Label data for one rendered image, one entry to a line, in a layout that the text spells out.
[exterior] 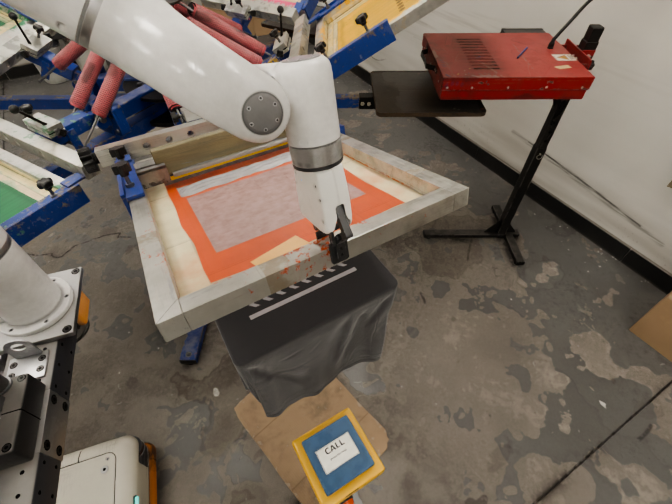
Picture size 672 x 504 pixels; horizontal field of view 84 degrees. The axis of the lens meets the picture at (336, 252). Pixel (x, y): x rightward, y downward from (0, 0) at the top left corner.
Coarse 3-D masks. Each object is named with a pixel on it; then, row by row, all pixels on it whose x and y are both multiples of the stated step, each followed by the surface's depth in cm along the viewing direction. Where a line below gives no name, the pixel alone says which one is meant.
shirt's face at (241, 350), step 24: (360, 264) 100; (336, 288) 95; (360, 288) 95; (384, 288) 95; (240, 312) 90; (288, 312) 90; (312, 312) 90; (336, 312) 90; (240, 336) 86; (264, 336) 86; (288, 336) 86; (240, 360) 82
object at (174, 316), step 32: (384, 160) 87; (448, 192) 70; (384, 224) 64; (416, 224) 68; (160, 256) 66; (288, 256) 60; (320, 256) 60; (352, 256) 64; (160, 288) 58; (224, 288) 56; (256, 288) 57; (160, 320) 52; (192, 320) 54
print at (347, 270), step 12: (348, 264) 100; (312, 276) 98; (324, 276) 98; (336, 276) 98; (288, 288) 95; (300, 288) 95; (312, 288) 95; (264, 300) 93; (276, 300) 93; (288, 300) 93; (252, 312) 90; (264, 312) 90
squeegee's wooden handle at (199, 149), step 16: (176, 144) 96; (192, 144) 98; (208, 144) 100; (224, 144) 102; (240, 144) 104; (256, 144) 106; (160, 160) 96; (176, 160) 98; (192, 160) 100; (208, 160) 102
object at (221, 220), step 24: (168, 192) 98; (216, 192) 94; (240, 192) 92; (264, 192) 90; (192, 216) 85; (216, 216) 83; (240, 216) 81; (264, 216) 80; (288, 216) 79; (192, 240) 76; (216, 240) 75; (240, 240) 73; (264, 240) 72; (312, 240) 70; (216, 264) 68; (240, 264) 67
